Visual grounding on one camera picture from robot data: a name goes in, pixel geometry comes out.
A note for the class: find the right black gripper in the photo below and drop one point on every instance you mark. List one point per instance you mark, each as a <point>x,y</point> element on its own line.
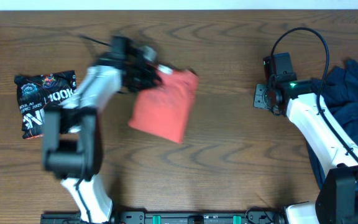
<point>258,101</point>

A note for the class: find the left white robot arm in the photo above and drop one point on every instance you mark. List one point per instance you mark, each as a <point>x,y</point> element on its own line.
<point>72,147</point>

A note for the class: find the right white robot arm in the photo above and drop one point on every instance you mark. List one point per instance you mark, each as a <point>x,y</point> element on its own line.
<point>337,201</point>

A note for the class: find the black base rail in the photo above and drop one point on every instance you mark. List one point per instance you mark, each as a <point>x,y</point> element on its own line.
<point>247,217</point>

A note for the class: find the orange soccer t-shirt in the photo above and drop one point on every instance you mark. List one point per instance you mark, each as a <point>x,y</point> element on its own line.
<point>164,111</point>

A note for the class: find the navy blue garment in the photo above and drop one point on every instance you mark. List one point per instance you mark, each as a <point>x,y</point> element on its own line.
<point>341,97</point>

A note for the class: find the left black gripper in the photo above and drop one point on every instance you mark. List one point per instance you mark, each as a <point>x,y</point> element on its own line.
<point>149,73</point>

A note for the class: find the folded black printed shirt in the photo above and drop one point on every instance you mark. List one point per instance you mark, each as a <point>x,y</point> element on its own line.
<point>35,93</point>

